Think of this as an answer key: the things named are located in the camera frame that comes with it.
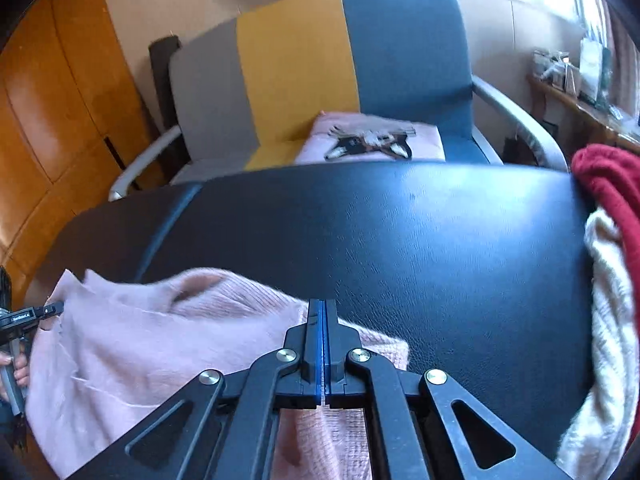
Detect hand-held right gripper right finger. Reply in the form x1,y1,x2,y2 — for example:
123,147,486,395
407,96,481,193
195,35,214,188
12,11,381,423
325,298,576,480

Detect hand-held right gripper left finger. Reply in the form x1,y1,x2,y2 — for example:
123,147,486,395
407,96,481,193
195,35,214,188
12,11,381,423
65,298,326,480

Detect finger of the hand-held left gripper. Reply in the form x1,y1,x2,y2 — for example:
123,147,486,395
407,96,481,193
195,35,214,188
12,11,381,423
31,301,66,321

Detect pink knit sweater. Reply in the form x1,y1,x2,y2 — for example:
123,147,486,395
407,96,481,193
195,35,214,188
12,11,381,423
25,267,412,480

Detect red knit sweater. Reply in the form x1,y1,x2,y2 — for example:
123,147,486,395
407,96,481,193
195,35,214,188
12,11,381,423
571,143,640,282

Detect person's left hand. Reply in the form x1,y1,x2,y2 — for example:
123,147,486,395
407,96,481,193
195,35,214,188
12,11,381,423
0,351,32,403

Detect orange wooden wardrobe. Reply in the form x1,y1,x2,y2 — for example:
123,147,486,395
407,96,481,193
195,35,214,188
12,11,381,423
0,0,174,307

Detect pink dog print cushion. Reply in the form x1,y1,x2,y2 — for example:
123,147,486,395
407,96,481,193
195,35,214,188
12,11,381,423
293,110,447,165

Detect dark chair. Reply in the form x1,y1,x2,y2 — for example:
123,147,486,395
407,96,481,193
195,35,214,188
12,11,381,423
148,35,189,167

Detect white knit sweater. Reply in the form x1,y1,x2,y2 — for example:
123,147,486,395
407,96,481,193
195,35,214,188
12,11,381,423
555,207,640,480

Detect grey yellow blue sofa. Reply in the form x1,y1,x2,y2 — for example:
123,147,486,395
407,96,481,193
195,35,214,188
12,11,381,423
107,0,571,204

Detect wooden desk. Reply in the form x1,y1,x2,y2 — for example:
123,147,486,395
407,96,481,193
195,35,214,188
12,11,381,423
527,72,640,154

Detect group of small desk jars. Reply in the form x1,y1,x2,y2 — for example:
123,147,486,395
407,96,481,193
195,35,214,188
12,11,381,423
530,49,577,94

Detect white green paper bag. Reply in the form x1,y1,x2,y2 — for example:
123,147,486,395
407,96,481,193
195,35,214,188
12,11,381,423
577,37,614,107

